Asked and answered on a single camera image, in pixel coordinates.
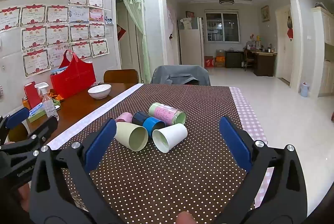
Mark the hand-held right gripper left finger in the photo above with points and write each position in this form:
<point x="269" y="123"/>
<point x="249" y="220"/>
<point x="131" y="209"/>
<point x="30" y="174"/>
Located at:
<point x="100" y="140"/>

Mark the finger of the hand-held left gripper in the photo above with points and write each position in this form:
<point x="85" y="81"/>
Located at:
<point x="41" y="130"/>
<point x="17" y="116"/>

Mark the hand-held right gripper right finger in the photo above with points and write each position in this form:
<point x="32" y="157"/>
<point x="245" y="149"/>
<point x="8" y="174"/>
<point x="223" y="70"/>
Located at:
<point x="234" y="137"/>

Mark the light green cup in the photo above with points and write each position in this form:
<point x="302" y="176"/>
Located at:
<point x="127" y="134"/>

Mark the black cup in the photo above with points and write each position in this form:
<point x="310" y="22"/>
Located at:
<point x="139" y="117"/>

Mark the blue cup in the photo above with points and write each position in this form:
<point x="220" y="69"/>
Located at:
<point x="154" y="124"/>

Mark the white cup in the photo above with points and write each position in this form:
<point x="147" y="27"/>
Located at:
<point x="174" y="132"/>

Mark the pink and green patterned cup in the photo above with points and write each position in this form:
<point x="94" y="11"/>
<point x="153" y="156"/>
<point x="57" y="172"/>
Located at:
<point x="164" y="112"/>

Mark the person's left hand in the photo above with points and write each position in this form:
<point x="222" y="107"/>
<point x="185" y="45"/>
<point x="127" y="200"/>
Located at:
<point x="23" y="198"/>

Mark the person's right hand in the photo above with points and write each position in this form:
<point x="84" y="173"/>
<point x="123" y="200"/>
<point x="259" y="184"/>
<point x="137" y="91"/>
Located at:
<point x="185" y="218"/>

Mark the tissue box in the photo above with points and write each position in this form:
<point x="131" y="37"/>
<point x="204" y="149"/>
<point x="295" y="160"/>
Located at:
<point x="36" y="113"/>

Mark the clear spray bottle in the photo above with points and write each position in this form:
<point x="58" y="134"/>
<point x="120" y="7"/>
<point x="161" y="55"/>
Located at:
<point x="49" y="106"/>

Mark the red box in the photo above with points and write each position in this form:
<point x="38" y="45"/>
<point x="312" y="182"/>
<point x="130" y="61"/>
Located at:
<point x="32" y="94"/>

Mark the pink checkered tablecloth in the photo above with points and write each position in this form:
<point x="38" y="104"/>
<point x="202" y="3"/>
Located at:
<point x="248" y="114"/>

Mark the orange packets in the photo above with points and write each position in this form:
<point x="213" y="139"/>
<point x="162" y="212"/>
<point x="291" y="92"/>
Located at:
<point x="57" y="96"/>

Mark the white bowl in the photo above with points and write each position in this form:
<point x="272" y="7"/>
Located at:
<point x="99" y="90"/>

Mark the red bag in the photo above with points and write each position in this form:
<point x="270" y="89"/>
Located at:
<point x="73" y="77"/>

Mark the wooden chair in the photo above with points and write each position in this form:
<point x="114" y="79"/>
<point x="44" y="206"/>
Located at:
<point x="121" y="76"/>

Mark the brown polka dot tablecloth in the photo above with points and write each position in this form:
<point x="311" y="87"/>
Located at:
<point x="161" y="174"/>

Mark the black cabinet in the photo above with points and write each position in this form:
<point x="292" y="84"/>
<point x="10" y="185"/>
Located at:
<point x="233" y="59"/>

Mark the red carton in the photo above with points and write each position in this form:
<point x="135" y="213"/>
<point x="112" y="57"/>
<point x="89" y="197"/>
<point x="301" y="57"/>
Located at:
<point x="208" y="62"/>

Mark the dark wooden desk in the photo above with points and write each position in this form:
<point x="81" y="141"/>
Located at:
<point x="263" y="62"/>

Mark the cardboard boxes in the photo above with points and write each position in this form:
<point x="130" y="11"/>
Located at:
<point x="220" y="58"/>

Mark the blue bin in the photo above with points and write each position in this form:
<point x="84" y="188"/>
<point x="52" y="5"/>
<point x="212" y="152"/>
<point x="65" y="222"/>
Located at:
<point x="304" y="90"/>

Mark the grey jacket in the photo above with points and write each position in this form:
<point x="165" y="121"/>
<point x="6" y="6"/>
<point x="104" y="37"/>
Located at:
<point x="177" y="73"/>

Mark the white door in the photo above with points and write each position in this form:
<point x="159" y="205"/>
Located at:
<point x="283" y="51"/>

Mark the white refrigerator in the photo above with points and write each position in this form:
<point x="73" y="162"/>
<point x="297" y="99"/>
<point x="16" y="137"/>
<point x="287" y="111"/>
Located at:
<point x="190" y="43"/>

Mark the red door decoration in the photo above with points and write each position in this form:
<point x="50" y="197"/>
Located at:
<point x="121" y="33"/>

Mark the window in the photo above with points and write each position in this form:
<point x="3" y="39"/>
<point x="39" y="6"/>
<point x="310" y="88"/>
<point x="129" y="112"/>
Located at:
<point x="221" y="26"/>

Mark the red door ornament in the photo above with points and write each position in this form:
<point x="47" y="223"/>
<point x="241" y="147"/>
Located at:
<point x="289" y="33"/>

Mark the white cabinet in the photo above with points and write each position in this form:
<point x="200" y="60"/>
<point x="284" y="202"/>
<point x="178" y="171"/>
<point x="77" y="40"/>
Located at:
<point x="326" y="56"/>

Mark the small framed picture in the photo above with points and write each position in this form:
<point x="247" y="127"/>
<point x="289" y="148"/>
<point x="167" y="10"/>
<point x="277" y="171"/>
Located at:
<point x="264" y="13"/>

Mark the green curtain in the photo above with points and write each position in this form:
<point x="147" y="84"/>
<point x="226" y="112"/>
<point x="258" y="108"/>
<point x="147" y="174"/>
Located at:
<point x="135" y="12"/>

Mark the group of wall certificates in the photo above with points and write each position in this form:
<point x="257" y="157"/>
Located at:
<point x="57" y="33"/>

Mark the small wall photo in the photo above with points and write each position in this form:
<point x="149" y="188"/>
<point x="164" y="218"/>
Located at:
<point x="109" y="21"/>

